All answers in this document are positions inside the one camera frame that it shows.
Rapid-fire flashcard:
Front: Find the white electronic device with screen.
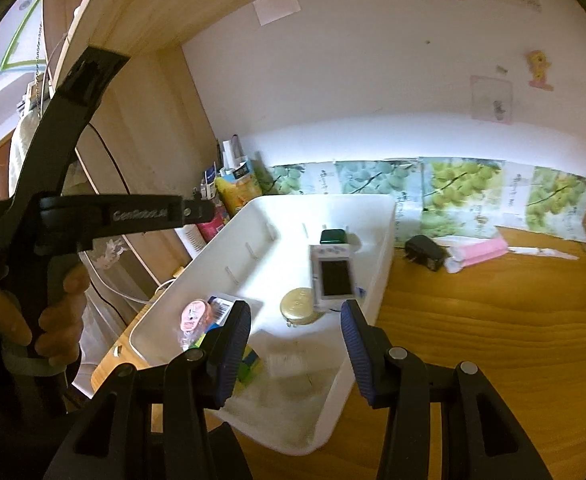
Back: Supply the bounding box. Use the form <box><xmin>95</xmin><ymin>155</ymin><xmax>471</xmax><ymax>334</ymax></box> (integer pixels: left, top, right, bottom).
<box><xmin>308</xmin><ymin>243</ymin><xmax>356</xmax><ymax>314</ymax></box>

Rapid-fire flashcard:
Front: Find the person's left hand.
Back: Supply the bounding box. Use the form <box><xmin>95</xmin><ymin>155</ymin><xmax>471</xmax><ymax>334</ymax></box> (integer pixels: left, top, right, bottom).
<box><xmin>0</xmin><ymin>262</ymin><xmax>92</xmax><ymax>369</ymax></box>

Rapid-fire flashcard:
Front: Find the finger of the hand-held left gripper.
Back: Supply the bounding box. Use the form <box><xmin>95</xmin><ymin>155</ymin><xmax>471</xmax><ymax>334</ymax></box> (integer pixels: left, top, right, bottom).
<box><xmin>15</xmin><ymin>46</ymin><xmax>131</xmax><ymax>200</ymax></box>

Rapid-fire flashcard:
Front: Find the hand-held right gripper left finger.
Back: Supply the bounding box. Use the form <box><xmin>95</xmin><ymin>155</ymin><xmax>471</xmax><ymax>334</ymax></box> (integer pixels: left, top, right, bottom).
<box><xmin>43</xmin><ymin>300</ymin><xmax>252</xmax><ymax>480</ymax></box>

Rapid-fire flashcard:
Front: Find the yellow carton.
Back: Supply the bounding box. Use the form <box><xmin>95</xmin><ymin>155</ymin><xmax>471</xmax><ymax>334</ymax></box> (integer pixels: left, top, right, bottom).
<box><xmin>216</xmin><ymin>157</ymin><xmax>264</xmax><ymax>222</ymax></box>

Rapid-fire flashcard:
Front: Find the black power adapter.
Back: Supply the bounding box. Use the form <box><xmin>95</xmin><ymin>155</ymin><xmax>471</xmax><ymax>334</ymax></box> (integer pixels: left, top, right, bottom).
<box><xmin>404</xmin><ymin>234</ymin><xmax>446</xmax><ymax>272</ymax></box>

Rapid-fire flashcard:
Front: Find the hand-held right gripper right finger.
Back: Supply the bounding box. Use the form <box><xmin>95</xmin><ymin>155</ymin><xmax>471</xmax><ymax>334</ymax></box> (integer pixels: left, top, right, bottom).
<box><xmin>340</xmin><ymin>299</ymin><xmax>554</xmax><ymax>480</ymax></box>

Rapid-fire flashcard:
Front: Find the round compact case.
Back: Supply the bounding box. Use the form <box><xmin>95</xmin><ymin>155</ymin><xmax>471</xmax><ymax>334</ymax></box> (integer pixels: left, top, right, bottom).
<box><xmin>279</xmin><ymin>287</ymin><xmax>324</xmax><ymax>326</ymax></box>

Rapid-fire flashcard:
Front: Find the white storage tray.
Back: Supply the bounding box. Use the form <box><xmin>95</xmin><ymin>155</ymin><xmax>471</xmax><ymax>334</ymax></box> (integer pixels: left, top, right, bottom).
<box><xmin>130</xmin><ymin>193</ymin><xmax>398</xmax><ymax>456</ymax></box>

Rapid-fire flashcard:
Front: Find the white paper strip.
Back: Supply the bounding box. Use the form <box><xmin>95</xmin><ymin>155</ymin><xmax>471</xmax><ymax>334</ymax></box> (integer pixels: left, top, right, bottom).
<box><xmin>507</xmin><ymin>246</ymin><xmax>580</xmax><ymax>261</ymax></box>

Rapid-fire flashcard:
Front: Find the wooden shelf unit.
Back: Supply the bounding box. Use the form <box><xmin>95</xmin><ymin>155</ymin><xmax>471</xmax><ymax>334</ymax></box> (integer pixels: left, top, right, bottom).
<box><xmin>42</xmin><ymin>0</ymin><xmax>296</xmax><ymax>266</ymax></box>

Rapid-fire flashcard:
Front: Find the labelled clear plastic box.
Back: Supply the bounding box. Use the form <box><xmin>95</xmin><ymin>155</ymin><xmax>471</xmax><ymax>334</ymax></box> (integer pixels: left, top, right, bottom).
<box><xmin>205</xmin><ymin>294</ymin><xmax>236</xmax><ymax>331</ymax></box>

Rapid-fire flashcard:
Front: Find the clear square sticker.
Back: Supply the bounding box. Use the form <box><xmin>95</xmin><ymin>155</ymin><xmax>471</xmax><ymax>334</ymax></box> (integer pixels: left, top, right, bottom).
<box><xmin>470</xmin><ymin>74</ymin><xmax>514</xmax><ymax>125</ymax></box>

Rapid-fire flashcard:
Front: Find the black cable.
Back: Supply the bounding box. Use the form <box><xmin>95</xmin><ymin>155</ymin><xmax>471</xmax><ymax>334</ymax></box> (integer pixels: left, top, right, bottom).
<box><xmin>87</xmin><ymin>124</ymin><xmax>134</xmax><ymax>197</ymax></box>

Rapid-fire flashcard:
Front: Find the multicolour puzzle cube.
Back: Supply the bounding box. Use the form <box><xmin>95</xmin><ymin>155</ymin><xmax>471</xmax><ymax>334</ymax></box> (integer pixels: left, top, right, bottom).
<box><xmin>193</xmin><ymin>332</ymin><xmax>264</xmax><ymax>389</ymax></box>

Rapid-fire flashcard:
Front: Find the pink hair roller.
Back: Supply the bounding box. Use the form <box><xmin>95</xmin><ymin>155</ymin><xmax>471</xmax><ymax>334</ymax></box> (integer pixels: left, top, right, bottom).
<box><xmin>445</xmin><ymin>237</ymin><xmax>509</xmax><ymax>274</ymax></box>

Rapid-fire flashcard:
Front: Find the yellow bear sticker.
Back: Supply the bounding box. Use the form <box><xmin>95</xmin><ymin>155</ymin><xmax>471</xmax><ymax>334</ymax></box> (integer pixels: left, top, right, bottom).
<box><xmin>526</xmin><ymin>49</ymin><xmax>556</xmax><ymax>92</ymax></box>

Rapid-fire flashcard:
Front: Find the white cable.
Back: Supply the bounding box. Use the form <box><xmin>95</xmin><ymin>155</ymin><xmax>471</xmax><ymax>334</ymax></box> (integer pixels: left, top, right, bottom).
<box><xmin>98</xmin><ymin>264</ymin><xmax>184</xmax><ymax>307</ymax></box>

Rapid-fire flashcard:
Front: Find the clear tape patch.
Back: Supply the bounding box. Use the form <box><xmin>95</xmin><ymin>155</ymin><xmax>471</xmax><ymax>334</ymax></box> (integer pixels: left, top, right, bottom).
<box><xmin>247</xmin><ymin>0</ymin><xmax>302</xmax><ymax>26</ymax></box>

